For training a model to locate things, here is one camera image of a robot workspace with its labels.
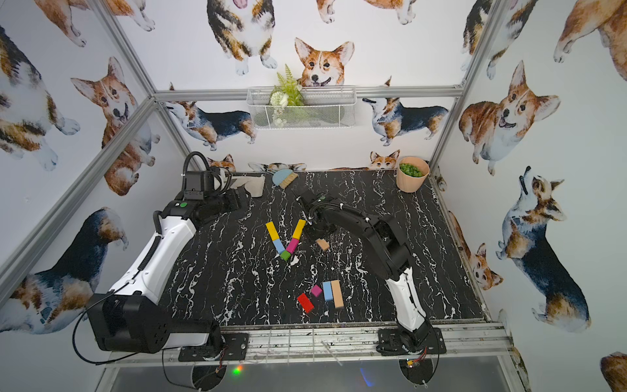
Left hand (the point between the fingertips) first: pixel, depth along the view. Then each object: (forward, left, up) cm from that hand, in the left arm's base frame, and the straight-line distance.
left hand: (242, 192), depth 82 cm
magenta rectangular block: (-8, -15, -23) cm, 29 cm away
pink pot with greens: (+21, -66, -13) cm, 70 cm away
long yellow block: (+1, -17, -23) cm, 29 cm away
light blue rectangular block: (-26, -28, -23) cm, 44 cm away
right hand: (-7, -24, -19) cm, 31 cm away
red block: (-29, -21, -23) cm, 43 cm away
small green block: (-12, -12, -23) cm, 29 cm away
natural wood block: (-27, -31, -23) cm, 47 cm away
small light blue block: (-8, -9, -23) cm, 26 cm away
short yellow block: (-1, -6, -24) cm, 25 cm away
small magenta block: (-25, -24, -24) cm, 42 cm away
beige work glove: (+25, +6, -24) cm, 35 cm away
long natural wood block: (-8, -27, -23) cm, 36 cm away
